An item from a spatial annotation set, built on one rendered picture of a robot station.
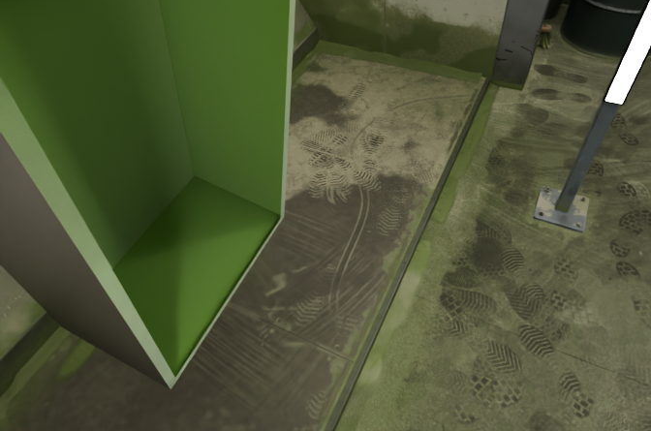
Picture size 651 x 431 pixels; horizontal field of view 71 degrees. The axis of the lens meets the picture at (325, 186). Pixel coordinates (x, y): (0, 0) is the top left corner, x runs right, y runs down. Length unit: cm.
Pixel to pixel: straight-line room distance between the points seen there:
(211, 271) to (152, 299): 18
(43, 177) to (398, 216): 163
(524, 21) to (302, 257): 162
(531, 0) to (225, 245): 187
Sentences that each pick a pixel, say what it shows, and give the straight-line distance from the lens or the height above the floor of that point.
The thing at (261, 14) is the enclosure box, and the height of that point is 117.
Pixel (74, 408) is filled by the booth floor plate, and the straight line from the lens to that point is 193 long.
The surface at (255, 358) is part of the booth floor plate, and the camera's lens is 175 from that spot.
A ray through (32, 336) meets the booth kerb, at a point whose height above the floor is 13.
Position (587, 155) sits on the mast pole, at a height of 35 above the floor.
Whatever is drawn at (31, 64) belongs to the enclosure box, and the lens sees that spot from 100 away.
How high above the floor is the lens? 162
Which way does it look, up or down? 48 degrees down
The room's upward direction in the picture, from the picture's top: 7 degrees counter-clockwise
